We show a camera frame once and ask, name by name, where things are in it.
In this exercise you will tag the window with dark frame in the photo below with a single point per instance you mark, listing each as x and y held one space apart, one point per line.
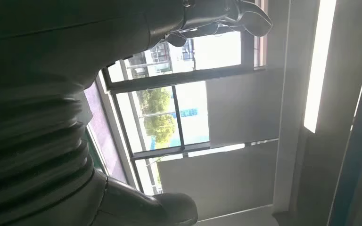
156 81

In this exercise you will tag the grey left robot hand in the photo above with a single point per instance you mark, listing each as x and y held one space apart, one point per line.
74 37

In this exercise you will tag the grey roller blind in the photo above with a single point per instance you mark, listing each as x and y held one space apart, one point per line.
243 109
218 184

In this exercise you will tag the long ceiling light strip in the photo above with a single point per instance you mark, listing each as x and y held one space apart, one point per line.
318 62

